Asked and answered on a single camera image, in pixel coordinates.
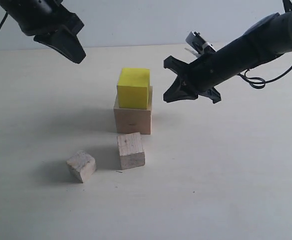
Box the small plain wooden cube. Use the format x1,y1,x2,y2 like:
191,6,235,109
66,150,97,183

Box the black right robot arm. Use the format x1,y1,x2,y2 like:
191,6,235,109
163,0,292,103

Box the medium plain wooden cube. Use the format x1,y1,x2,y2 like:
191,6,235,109
117,132,146,170

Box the yellow painted wooden cube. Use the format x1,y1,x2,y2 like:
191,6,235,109
117,67,150,110

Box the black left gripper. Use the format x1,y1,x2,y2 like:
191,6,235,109
0,0,86,64

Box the large plain wooden cube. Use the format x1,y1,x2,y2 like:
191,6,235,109
113,86,153,135

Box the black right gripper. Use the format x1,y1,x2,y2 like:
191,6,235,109
163,36,258,103

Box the black right camera cable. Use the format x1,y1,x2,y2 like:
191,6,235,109
238,47,292,89

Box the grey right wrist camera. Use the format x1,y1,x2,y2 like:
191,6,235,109
186,31,216,58

